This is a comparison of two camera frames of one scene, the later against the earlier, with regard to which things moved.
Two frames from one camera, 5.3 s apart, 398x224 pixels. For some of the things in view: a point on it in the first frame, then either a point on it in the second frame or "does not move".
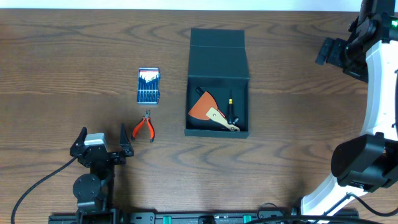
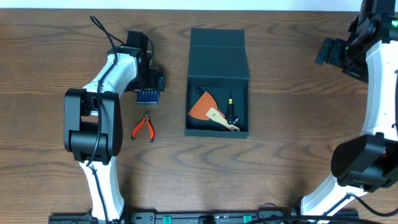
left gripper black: x=101 y=155 -> x=154 y=82
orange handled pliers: x=147 y=117 does not move
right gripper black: x=336 y=56 does not move
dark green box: x=217 y=64 does not move
